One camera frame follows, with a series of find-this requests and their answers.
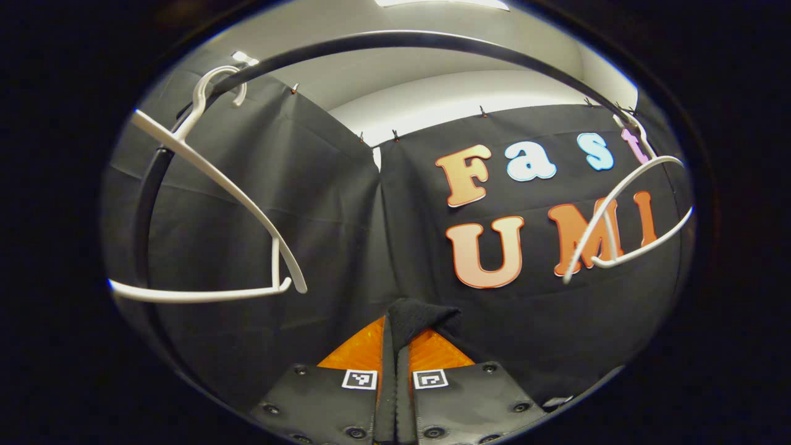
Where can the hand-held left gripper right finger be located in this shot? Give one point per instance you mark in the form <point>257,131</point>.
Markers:
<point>405,402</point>

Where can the black backdrop cloth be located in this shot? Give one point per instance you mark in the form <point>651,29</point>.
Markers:
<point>346,247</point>

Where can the black clothes rack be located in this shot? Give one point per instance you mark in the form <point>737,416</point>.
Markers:
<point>401,38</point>

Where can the small ceiling light panel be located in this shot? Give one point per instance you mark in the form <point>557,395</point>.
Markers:
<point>245,59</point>

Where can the large ceiling light panel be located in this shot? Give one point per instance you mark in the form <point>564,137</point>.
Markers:
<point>442,3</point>

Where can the white paper sheet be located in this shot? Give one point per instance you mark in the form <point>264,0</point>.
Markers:
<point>556,402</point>

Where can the black knit jacket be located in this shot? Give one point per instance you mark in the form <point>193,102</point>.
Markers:
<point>414,318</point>

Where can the row of backdrop clips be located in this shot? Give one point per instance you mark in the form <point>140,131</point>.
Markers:
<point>395,135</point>

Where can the white clothes hanger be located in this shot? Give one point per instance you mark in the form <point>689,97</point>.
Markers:
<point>610,194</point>
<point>185,295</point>

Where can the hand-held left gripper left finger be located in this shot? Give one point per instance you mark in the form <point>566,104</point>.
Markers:
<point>386,402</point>

